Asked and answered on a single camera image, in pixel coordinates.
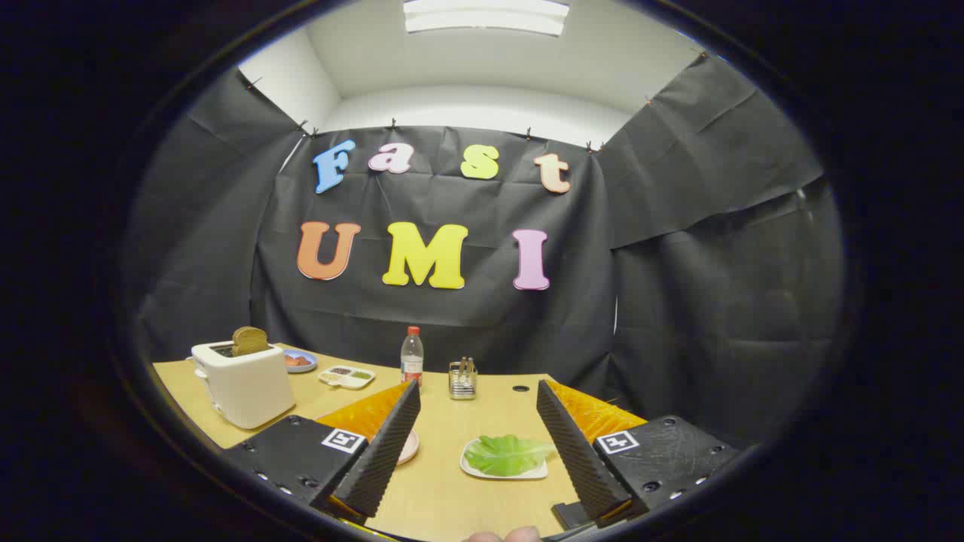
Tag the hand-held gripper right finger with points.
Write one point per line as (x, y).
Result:
(568, 444)

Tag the blue plate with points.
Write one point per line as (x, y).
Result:
(305, 367)

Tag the ceiling light panel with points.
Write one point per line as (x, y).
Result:
(486, 16)

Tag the clear bottle with red cap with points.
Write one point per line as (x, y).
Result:
(412, 361)

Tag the white divided condiment tray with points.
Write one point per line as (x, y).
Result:
(346, 376)

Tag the red tomato slice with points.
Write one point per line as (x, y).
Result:
(296, 361)

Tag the small white square plate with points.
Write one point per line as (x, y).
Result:
(482, 471)

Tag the green lettuce leaf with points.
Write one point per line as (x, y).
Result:
(508, 454)

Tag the brown toast slice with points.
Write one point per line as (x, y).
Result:
(250, 340)

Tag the pink plate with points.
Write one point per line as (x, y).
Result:
(408, 448)

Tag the black backdrop cloth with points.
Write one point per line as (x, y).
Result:
(452, 331)

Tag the white toaster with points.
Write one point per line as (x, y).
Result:
(248, 388)

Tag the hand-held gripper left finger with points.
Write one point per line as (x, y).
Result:
(392, 444)

